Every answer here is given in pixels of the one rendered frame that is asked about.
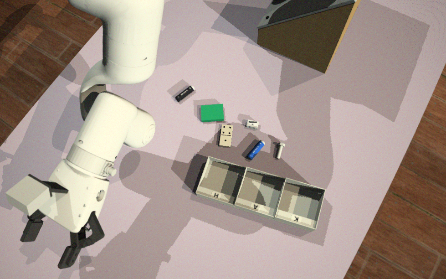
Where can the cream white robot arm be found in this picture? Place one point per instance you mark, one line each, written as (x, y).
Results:
(131, 31)

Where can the beige domino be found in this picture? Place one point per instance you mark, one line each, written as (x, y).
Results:
(226, 135)

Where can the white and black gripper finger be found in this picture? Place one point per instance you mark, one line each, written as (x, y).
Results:
(79, 241)
(33, 227)

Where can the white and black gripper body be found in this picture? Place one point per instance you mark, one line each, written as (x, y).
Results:
(87, 192)

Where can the beige three-compartment bin rack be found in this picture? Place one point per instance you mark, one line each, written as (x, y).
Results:
(280, 199)

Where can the silver metal bolt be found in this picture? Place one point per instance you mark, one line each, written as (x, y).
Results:
(281, 145)

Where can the black battery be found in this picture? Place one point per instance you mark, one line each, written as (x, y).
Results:
(185, 93)

